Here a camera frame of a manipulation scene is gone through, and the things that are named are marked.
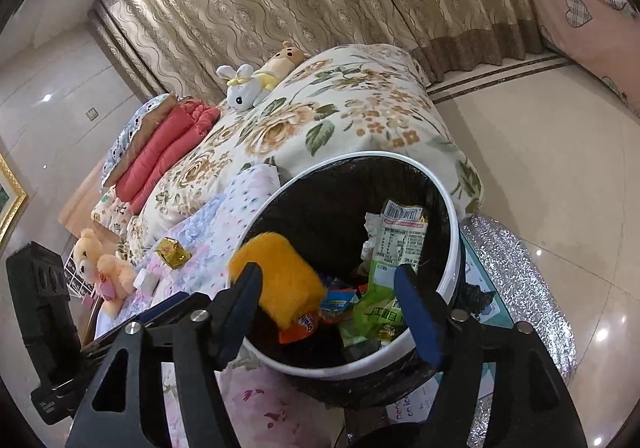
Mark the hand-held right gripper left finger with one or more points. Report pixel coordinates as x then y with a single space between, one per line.
235 328

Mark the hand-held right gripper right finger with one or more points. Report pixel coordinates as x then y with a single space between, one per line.
420 323

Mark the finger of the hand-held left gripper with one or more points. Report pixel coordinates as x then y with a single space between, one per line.
152 313

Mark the green snack packet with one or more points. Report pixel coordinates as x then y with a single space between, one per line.
372 312

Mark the orange snack packet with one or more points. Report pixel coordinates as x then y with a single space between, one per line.
280 273

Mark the white bin with black liner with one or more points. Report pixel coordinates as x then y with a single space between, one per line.
310 208

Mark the small white box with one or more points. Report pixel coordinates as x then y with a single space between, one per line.
146 279

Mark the peach teddy bear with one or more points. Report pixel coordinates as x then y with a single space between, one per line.
115 280

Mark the gold foil wrapper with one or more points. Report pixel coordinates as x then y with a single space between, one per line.
172 253

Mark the cream teddy bear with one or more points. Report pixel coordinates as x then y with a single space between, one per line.
86 253

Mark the blue orange snack wrapper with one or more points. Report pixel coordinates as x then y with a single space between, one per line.
340 302

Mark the white barcode packet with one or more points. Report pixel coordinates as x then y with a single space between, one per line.
400 238

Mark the silver foil mat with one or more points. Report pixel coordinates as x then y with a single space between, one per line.
525 288

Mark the wooden headboard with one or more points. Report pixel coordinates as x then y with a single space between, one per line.
80 200

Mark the red folded quilt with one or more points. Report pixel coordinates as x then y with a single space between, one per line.
165 147

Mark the dotted pillow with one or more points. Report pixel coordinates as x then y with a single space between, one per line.
125 137

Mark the cream floral quilt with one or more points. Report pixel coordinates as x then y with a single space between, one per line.
350 102

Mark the white bunny plush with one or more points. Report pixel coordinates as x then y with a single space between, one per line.
245 90

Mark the yellow bear plush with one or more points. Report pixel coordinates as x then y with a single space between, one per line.
280 62

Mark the gold picture frame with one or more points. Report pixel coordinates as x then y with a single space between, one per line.
12 198

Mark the wall socket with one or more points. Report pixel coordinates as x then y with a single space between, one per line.
91 113

